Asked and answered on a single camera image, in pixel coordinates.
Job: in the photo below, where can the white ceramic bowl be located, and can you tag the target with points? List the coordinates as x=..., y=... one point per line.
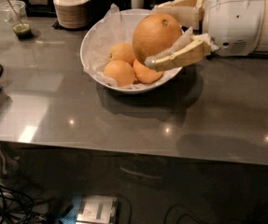
x=90, y=53

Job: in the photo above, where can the stack of paper bowls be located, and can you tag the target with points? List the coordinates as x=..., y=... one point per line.
x=72, y=14

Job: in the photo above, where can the silver box under table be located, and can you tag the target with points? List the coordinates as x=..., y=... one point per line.
x=97, y=209

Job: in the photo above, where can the wooden stir stick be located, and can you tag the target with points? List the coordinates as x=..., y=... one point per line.
x=15, y=12

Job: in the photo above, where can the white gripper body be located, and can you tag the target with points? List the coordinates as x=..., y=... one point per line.
x=234, y=22

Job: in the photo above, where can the white paper bowl liner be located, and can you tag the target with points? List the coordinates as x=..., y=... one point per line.
x=102, y=38

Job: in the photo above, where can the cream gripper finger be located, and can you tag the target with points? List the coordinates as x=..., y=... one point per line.
x=188, y=49
x=188, y=13

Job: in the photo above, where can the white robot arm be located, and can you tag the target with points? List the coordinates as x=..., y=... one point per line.
x=224, y=27

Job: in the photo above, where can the black cup with packets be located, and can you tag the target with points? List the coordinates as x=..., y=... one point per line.
x=100, y=0

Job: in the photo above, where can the clear plastic cup green drink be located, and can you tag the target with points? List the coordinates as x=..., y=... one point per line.
x=10, y=18

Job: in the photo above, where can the orange fruit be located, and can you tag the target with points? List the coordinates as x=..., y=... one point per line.
x=121, y=71
x=122, y=51
x=144, y=74
x=154, y=34

